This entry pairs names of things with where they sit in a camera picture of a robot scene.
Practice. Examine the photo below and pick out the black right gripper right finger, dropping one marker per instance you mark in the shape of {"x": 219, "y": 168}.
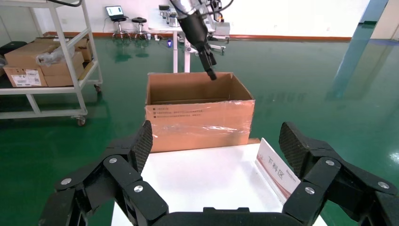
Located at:
{"x": 330, "y": 174}

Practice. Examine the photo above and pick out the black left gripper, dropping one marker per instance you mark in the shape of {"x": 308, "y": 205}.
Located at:
{"x": 194, "y": 31}

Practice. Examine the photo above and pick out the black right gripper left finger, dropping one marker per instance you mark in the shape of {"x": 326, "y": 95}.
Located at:
{"x": 118, "y": 174}

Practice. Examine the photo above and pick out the small cardboard box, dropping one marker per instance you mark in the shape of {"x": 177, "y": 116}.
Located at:
{"x": 187, "y": 101}

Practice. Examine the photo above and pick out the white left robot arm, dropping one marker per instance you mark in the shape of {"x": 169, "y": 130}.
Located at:
{"x": 187, "y": 6}

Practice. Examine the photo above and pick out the large open cardboard box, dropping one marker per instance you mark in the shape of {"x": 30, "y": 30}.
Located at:
{"x": 199, "y": 124}

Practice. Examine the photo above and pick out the small black box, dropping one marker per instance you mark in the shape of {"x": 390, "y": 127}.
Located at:
{"x": 163, "y": 7}

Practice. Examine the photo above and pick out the plain cardboard box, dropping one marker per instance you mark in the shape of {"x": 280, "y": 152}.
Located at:
{"x": 85, "y": 51}
{"x": 59, "y": 79}

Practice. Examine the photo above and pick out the cardboard box with white labels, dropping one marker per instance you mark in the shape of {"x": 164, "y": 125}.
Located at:
{"x": 9, "y": 73}

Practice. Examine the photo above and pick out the big brown cardboard box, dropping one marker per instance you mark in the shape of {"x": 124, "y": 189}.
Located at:
{"x": 21, "y": 56}

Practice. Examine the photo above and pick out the acrylic sign with red print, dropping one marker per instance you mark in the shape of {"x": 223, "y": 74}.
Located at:
{"x": 277, "y": 170}

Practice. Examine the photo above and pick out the metal cup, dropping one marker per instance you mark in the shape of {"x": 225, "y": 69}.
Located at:
{"x": 174, "y": 21}

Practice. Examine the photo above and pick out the black round stool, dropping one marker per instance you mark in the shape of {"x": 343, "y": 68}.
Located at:
{"x": 120, "y": 19}
{"x": 139, "y": 20}

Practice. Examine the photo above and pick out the open laptop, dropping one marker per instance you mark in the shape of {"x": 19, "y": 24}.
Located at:
{"x": 114, "y": 11}

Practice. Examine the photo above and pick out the white shelf cart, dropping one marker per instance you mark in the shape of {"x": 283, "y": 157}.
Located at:
{"x": 37, "y": 91}

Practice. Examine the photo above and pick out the clear plastic bag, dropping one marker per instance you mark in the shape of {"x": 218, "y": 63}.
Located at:
{"x": 51, "y": 57}

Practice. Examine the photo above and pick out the black round bin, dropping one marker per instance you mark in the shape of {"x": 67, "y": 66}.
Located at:
{"x": 11, "y": 46}

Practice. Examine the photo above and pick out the blue pillar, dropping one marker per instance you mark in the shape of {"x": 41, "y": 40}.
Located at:
{"x": 374, "y": 12}

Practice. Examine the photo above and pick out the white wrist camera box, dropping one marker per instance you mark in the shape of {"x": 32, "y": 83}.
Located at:
{"x": 222, "y": 29}

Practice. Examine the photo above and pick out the white pedestal table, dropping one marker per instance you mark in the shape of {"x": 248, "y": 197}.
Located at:
{"x": 159, "y": 26}

